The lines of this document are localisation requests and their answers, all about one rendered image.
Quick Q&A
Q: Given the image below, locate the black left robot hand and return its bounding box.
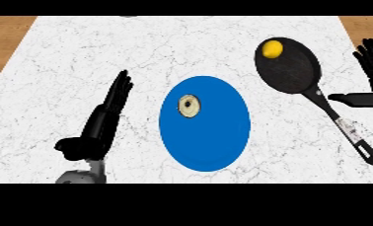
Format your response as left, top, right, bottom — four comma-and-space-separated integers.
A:
52, 69, 135, 162

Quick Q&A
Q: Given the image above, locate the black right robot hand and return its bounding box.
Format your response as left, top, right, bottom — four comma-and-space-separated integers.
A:
325, 38, 373, 108

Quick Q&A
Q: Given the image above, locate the black frying pan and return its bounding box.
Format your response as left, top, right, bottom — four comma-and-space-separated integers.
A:
253, 37, 373, 166

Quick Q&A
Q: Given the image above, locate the blue oval plate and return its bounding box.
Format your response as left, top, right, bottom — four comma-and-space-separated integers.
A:
157, 75, 252, 173

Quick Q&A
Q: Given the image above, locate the yellow lemon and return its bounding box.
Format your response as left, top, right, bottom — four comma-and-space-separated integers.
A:
260, 39, 284, 59

